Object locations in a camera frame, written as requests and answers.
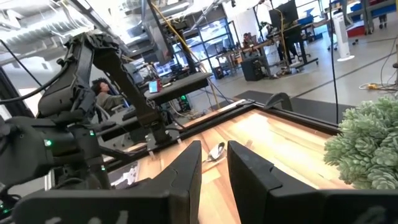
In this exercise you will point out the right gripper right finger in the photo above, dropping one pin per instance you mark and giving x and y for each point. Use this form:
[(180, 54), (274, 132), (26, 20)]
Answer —
[(264, 202)]

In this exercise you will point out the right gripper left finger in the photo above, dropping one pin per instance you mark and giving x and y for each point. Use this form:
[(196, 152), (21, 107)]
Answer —
[(174, 199)]

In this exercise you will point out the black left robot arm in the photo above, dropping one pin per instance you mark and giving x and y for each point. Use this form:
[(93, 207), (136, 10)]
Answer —
[(121, 81)]

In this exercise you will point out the Yellowstone book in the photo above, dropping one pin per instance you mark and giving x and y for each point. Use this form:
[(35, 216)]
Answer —
[(124, 175)]

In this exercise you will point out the green-lit computer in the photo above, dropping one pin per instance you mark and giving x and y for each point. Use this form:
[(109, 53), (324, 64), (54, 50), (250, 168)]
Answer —
[(184, 102)]

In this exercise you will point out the black clamp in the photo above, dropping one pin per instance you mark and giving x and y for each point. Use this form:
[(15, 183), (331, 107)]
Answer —
[(280, 99)]

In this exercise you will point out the black hazard-striped floor mat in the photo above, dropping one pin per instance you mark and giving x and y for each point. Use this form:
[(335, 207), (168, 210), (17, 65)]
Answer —
[(311, 105)]

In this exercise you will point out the phone with lit screen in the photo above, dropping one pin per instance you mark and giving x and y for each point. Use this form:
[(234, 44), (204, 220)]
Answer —
[(153, 86)]

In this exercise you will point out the green succulent in white pot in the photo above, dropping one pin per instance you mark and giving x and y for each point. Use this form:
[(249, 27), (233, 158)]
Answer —
[(367, 146)]

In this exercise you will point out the person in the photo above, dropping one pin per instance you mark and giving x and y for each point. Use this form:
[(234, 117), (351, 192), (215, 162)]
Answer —
[(105, 96), (247, 39)]

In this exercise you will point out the black cabinet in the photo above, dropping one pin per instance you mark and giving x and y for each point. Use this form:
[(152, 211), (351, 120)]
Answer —
[(252, 69)]

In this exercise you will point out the wooden workbench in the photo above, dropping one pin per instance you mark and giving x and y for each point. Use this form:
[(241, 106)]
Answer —
[(245, 49)]

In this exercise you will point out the yellow plug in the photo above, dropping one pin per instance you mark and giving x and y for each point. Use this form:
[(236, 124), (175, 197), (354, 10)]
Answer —
[(372, 86)]

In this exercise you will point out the white tower fan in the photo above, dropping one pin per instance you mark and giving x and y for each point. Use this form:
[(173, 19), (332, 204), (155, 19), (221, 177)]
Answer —
[(341, 34)]

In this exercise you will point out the black standing desk with monitor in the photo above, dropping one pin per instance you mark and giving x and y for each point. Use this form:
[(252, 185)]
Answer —
[(287, 18)]

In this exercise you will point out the blue shelf rack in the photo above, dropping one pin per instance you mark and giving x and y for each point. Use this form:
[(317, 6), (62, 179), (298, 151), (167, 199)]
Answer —
[(373, 9)]

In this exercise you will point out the black aluminium table frame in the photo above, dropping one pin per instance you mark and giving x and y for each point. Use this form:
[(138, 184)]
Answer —
[(298, 119)]

